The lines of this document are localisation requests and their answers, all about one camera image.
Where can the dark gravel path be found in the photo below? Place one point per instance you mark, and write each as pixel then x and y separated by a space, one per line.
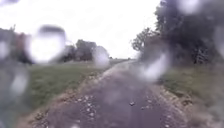
pixel 113 100

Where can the grass verge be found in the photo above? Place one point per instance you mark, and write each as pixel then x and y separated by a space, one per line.
pixel 196 83

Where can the grass field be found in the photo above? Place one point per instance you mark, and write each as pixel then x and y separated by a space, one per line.
pixel 53 81

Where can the distant row of trees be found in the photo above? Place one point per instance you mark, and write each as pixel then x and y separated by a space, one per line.
pixel 83 50

